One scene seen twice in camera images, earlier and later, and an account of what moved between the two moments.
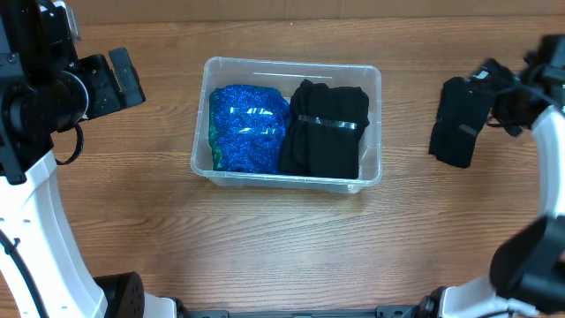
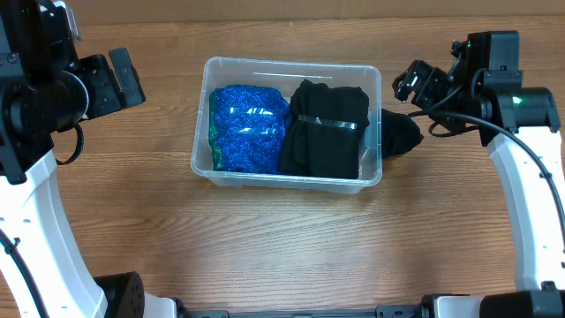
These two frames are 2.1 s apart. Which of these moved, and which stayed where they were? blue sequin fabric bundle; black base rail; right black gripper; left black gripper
Moved: right black gripper
Stayed: black base rail; left black gripper; blue sequin fabric bundle
